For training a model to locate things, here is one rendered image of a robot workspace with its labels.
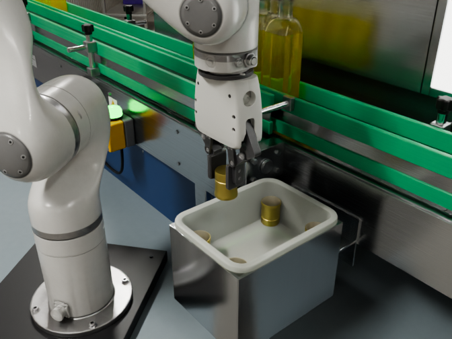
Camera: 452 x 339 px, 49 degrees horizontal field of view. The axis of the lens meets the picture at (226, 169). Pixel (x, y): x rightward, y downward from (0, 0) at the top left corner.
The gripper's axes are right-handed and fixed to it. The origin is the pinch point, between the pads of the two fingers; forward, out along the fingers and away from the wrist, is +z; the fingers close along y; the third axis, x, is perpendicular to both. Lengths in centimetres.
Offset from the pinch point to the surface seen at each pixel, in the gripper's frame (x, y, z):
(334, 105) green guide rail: -30.0, 4.3, -1.3
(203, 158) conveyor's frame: -11.5, 20.8, 10.2
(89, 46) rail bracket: -12, 68, -3
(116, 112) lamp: -8, 50, 9
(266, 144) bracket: -17.4, 9.1, 4.5
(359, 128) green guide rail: -22.5, -6.9, -2.5
